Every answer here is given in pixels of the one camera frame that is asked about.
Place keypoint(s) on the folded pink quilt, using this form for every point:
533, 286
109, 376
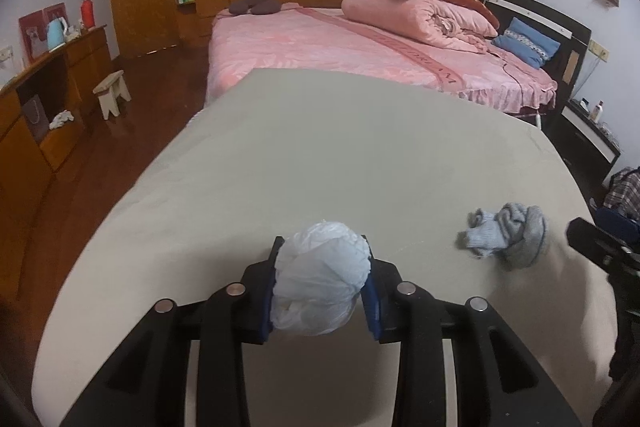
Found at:
434, 22

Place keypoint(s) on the black white nightstand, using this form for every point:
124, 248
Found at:
587, 151

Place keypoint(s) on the plaid cloth bundle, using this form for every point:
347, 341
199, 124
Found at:
624, 193

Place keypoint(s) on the red thermos bottle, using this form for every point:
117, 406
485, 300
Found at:
87, 14

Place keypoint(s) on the beige table cloth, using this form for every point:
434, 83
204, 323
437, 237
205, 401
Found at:
285, 149

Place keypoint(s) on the small white wooden stool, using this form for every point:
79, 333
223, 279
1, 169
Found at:
109, 91

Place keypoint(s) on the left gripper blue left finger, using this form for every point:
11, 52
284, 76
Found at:
266, 293

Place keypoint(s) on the light blue electric kettle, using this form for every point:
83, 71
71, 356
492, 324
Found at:
56, 33

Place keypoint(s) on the pink sheeted bed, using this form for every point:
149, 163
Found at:
305, 38

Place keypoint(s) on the black bed headboard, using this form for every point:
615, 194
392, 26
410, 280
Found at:
565, 65

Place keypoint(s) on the grey sock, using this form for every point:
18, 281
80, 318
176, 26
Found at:
517, 235

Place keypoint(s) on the wall power socket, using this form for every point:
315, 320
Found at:
599, 51

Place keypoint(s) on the red gift box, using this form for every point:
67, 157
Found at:
33, 29

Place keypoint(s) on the blue pillow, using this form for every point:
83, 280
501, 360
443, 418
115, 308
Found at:
528, 44

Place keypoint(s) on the white lotion bottle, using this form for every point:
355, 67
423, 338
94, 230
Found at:
596, 112

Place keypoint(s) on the white cloth on shelf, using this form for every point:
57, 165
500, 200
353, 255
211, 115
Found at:
61, 119

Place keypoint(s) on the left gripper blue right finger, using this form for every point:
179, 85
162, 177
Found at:
371, 297

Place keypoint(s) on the wooden sideboard cabinet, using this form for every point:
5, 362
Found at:
31, 153

